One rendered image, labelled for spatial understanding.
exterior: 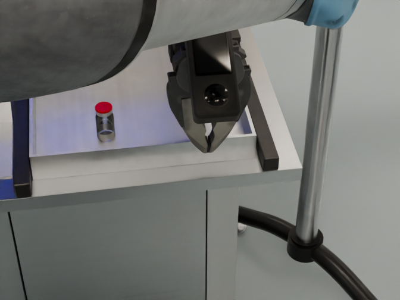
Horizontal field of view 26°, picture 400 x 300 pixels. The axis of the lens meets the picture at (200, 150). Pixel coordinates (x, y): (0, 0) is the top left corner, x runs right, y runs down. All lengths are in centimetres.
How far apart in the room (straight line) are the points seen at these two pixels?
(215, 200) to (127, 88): 51
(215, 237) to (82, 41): 131
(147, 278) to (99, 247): 13
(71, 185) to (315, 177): 90
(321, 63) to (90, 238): 54
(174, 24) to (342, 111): 210
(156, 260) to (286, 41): 130
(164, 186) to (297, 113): 155
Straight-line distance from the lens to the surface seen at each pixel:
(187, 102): 93
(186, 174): 100
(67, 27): 36
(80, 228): 160
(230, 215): 163
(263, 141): 102
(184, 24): 47
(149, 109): 109
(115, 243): 164
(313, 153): 177
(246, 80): 93
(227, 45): 86
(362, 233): 219
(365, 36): 288
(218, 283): 176
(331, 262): 194
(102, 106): 103
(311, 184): 183
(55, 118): 109
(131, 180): 100
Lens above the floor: 156
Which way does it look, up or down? 41 degrees down
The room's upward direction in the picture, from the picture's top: straight up
